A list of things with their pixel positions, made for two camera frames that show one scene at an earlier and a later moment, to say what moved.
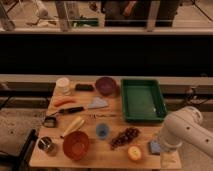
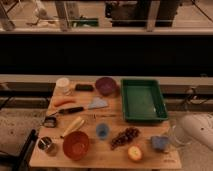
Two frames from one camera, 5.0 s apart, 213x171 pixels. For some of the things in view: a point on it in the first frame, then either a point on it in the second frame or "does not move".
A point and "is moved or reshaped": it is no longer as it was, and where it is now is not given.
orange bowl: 75,145 does not move
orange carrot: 62,101 does not move
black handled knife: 67,111 does not move
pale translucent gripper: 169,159 to 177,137
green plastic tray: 143,100 does not move
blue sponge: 155,146 is moved or reshaped
